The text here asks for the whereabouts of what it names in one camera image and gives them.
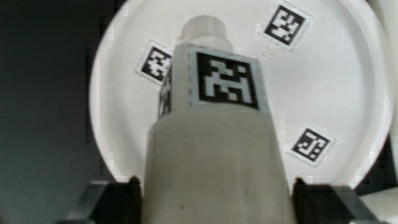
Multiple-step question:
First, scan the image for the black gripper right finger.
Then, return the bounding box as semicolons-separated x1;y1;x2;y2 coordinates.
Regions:
292;178;382;224

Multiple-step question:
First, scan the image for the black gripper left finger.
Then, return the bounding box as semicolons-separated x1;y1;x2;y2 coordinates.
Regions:
64;177;142;224

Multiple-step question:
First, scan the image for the white cylindrical table leg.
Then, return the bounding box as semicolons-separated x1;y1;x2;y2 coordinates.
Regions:
142;15;297;224

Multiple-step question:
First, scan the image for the white round table top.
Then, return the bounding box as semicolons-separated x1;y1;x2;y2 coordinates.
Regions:
89;0;395;186

